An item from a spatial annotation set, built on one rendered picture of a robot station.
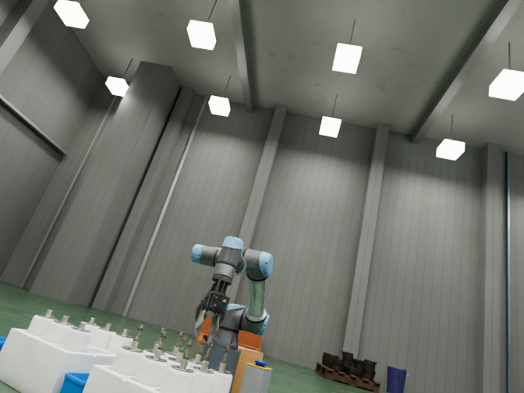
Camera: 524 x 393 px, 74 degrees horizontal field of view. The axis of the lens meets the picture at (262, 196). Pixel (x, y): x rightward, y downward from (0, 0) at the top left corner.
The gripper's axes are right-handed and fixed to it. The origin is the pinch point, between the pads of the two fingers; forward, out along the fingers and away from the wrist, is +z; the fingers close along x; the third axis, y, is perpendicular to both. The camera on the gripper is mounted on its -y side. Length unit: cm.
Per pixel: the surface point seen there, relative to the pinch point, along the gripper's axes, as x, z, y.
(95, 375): -27.2, 20.2, -17.3
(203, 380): 5.6, 12.6, -4.2
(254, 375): 20.5, 6.7, 2.1
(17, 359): -57, 25, -50
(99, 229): -143, -186, -684
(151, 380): -10.4, 16.6, -5.3
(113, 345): -25, 11, -54
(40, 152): -368, -342, -792
